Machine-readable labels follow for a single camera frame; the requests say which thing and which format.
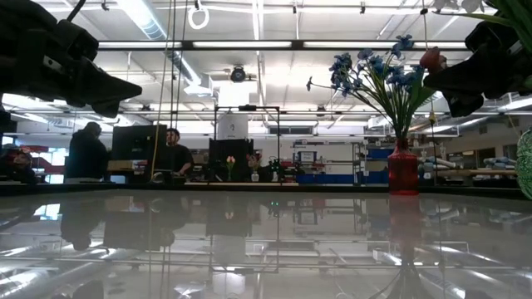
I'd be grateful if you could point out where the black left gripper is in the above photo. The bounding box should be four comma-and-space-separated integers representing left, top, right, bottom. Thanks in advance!
0, 18, 144, 120

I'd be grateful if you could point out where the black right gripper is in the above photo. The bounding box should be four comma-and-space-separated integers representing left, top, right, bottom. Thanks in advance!
422, 19, 532, 119

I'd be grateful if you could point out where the red tulip with green leaves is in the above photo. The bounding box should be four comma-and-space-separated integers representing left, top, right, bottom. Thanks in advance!
418, 46, 449, 76

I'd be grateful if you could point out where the blue artificial flower bunch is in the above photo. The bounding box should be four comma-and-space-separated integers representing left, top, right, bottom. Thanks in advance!
306, 33, 436, 142

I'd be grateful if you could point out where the leafy white flower bunch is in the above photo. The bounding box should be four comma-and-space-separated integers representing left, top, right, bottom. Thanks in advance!
431, 0, 532, 47

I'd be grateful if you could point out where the red glass vase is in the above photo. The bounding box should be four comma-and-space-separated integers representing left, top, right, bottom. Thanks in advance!
387, 138, 420, 197

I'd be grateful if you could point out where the green glass vase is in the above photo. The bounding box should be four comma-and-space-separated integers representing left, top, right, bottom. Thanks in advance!
515, 127, 532, 202

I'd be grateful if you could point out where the white vase with flowers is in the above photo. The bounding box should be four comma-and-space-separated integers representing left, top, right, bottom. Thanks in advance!
246, 152, 264, 183

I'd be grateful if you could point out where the black monitor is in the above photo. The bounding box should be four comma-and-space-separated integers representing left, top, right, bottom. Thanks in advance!
110, 124, 169, 164

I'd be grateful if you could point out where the person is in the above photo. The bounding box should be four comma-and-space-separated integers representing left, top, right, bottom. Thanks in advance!
63, 120, 111, 184
159, 127, 195, 179

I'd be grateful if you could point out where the white cylindrical machine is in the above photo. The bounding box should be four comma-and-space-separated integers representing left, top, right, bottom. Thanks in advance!
216, 113, 249, 140

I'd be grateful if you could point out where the black equipment panel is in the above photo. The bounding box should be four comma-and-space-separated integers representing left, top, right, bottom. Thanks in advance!
208, 137, 255, 183

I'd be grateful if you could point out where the blue bin shelf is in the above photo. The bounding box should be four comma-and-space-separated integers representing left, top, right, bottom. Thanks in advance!
294, 140, 390, 185

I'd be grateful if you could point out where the black overhead light beam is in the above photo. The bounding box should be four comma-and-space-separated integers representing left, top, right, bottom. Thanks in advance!
97, 39, 470, 52

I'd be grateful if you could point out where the yellow hanging cable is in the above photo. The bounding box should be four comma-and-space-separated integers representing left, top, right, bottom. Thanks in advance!
149, 0, 166, 178

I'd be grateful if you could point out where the black hanging cable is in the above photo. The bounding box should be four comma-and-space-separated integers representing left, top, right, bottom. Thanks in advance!
168, 0, 189, 130

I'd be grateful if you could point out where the metal frame workbench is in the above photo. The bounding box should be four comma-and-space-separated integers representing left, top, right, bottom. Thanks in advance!
417, 154, 520, 179

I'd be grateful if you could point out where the silver ceiling duct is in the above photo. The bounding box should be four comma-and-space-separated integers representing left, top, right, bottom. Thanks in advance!
115, 0, 215, 99

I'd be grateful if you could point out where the white hanging ring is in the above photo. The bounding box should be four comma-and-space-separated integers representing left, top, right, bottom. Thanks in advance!
187, 2, 210, 31

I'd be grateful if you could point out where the black overhead camera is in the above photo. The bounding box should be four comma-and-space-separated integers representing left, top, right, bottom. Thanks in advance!
229, 65, 248, 84

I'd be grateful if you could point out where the black metal stand frame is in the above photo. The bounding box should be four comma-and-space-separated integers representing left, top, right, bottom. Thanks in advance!
213, 104, 281, 184

